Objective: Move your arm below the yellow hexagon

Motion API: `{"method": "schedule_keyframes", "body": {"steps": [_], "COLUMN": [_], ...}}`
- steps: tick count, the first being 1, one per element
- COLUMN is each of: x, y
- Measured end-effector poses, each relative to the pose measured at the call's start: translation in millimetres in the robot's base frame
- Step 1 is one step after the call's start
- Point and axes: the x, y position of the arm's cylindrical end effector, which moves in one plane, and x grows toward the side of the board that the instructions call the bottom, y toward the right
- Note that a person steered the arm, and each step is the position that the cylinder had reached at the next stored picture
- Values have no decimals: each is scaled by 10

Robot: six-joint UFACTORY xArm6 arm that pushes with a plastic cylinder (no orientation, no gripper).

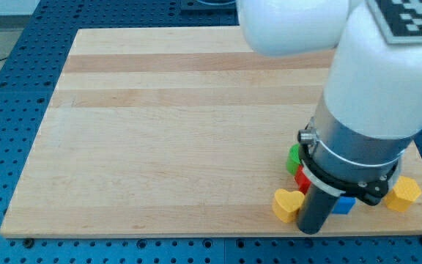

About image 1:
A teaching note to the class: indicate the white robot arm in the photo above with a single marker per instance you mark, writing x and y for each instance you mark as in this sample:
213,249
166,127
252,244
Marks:
371,106

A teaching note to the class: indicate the yellow hexagon block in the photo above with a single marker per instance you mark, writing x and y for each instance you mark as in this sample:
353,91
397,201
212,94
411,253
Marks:
405,192

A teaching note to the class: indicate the wooden board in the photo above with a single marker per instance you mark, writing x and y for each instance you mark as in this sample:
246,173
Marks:
165,132

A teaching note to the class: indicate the green block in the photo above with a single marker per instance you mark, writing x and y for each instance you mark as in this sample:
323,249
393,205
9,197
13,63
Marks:
293,160

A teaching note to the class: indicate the yellow heart block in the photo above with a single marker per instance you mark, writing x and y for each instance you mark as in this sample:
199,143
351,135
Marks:
286,204

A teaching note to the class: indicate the red block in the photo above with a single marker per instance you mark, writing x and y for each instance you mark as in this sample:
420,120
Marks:
301,180

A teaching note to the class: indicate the black cylindrical end effector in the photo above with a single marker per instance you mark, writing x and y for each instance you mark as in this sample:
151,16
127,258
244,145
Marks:
316,208

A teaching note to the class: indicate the blue block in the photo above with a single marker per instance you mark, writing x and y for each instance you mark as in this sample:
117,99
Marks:
344,205

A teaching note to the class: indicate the black white fiducial marker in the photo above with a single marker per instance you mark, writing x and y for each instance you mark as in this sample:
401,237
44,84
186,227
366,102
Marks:
400,21

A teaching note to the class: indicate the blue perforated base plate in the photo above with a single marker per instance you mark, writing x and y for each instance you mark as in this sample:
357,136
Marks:
31,65

